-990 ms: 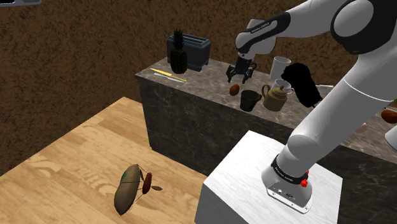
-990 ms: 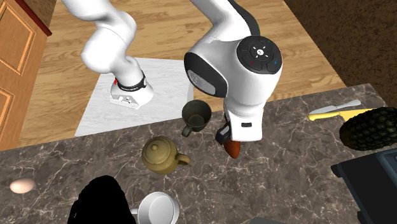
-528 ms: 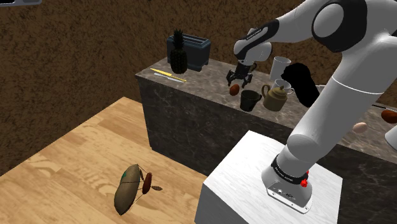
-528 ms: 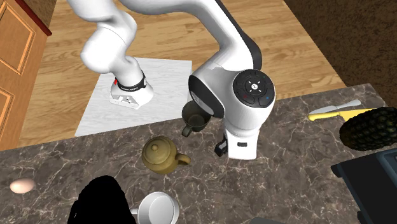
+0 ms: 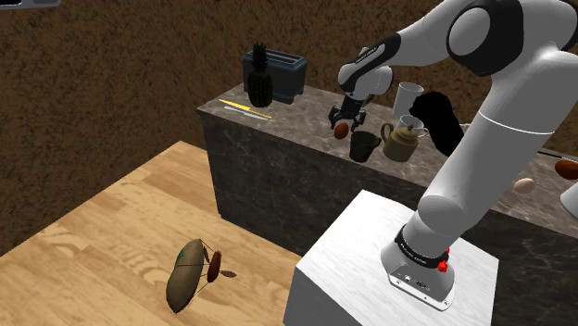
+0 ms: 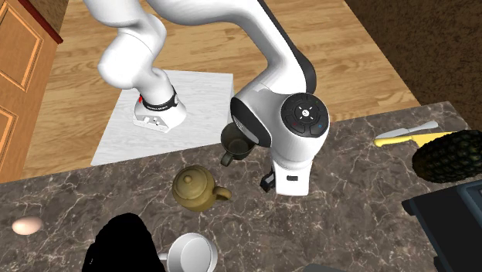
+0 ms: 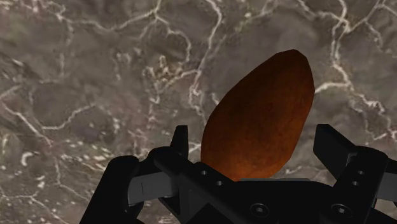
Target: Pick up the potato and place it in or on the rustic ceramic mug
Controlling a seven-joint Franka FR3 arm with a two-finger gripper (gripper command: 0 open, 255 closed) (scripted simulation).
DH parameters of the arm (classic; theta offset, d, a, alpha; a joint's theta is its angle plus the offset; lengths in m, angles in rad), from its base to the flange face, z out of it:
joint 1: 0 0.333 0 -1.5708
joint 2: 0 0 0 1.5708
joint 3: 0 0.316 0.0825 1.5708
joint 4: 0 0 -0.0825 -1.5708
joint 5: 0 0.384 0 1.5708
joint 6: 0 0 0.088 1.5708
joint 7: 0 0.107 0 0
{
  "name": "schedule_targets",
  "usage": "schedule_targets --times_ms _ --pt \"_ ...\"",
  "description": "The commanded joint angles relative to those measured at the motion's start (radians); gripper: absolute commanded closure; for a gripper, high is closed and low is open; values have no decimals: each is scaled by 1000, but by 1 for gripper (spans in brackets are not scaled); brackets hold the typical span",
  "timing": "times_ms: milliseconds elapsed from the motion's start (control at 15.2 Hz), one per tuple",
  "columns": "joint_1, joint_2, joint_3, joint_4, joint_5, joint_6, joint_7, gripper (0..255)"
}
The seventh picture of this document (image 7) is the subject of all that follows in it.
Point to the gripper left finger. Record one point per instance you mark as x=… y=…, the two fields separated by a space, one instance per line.
x=161 y=173

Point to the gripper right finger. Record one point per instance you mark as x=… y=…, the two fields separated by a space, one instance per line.
x=350 y=161

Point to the orange-brown egg-shaped fruit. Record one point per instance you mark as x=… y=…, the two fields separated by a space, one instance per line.
x=260 y=121

